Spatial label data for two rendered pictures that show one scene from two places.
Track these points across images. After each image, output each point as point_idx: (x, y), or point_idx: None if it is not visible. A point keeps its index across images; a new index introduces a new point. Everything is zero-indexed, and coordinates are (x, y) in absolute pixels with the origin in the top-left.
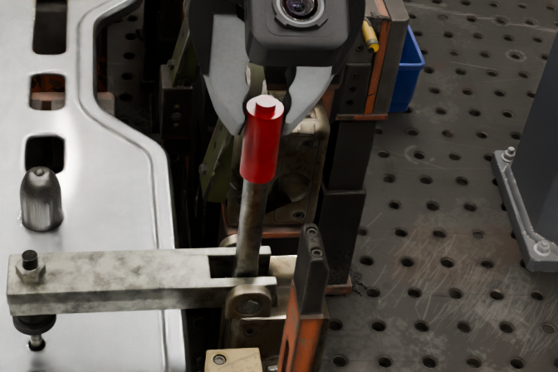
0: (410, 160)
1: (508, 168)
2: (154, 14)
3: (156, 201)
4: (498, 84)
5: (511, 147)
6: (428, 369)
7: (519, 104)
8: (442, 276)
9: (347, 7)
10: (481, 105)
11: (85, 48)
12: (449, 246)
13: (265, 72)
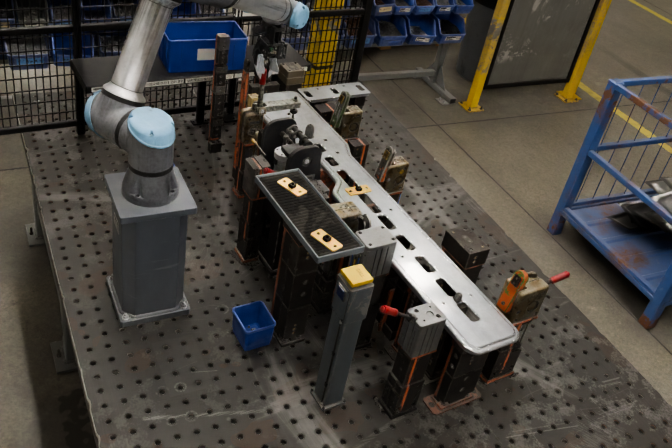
0: (225, 305)
1: (183, 298)
2: None
3: None
4: (189, 361)
5: (184, 302)
6: (203, 234)
7: (177, 351)
8: (203, 261)
9: (253, 27)
10: (197, 345)
11: (331, 171)
12: (202, 273)
13: None
